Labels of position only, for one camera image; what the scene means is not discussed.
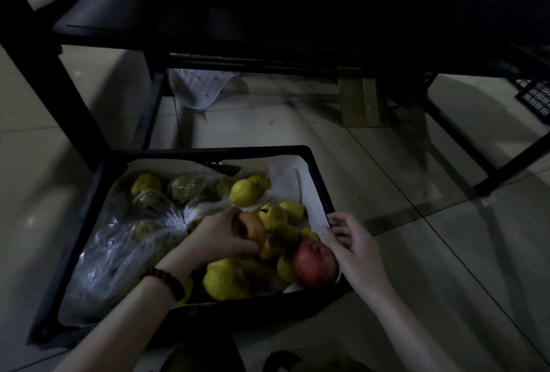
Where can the pile of yellow pears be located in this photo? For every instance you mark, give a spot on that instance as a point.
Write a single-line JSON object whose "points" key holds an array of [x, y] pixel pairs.
{"points": [[245, 192]]}

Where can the black perforated plastic basket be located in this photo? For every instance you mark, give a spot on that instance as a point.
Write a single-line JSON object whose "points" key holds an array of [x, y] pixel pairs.
{"points": [[537, 99]]}

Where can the person's right thumb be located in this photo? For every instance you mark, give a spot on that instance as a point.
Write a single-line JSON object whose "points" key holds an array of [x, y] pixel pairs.
{"points": [[331, 240]]}

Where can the person's dark clothing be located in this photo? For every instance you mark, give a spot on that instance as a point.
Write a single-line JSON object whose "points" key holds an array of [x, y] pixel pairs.
{"points": [[206, 359]]}

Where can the wooden block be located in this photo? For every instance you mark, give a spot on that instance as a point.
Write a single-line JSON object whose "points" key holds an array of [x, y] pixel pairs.
{"points": [[361, 101]]}

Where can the person's left thumb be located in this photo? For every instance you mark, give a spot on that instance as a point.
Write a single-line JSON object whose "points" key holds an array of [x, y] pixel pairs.
{"points": [[245, 249]]}

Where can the person's left forearm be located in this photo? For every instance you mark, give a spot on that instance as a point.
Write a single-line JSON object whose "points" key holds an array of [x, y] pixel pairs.
{"points": [[129, 324]]}

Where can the person's right hand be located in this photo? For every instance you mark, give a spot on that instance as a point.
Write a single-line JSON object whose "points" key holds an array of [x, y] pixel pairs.
{"points": [[359, 255]]}

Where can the black plastic crate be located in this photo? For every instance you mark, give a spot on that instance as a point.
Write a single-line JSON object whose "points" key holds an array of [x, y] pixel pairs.
{"points": [[258, 152]]}

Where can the black metal table frame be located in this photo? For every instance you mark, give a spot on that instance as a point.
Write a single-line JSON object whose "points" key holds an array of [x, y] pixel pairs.
{"points": [[43, 84]]}

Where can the white perforated foam sheet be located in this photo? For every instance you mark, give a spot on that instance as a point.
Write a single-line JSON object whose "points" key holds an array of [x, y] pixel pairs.
{"points": [[197, 88]]}

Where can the person's right forearm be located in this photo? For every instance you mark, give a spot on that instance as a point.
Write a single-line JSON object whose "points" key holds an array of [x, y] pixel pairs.
{"points": [[408, 333]]}

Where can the person's left hand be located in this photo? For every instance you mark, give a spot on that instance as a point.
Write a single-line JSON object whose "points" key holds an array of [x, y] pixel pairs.
{"points": [[210, 240]]}

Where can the white foam liner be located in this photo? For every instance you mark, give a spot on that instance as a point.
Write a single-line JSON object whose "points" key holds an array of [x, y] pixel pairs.
{"points": [[292, 182]]}

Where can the clear plastic bag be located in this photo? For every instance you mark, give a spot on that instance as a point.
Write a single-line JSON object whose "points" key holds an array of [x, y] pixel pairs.
{"points": [[111, 264]]}

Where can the orange-brown bruised fruit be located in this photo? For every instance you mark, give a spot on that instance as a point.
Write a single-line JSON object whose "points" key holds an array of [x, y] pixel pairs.
{"points": [[253, 228]]}

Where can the red apple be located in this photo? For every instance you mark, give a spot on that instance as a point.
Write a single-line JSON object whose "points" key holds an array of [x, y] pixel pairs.
{"points": [[316, 264]]}

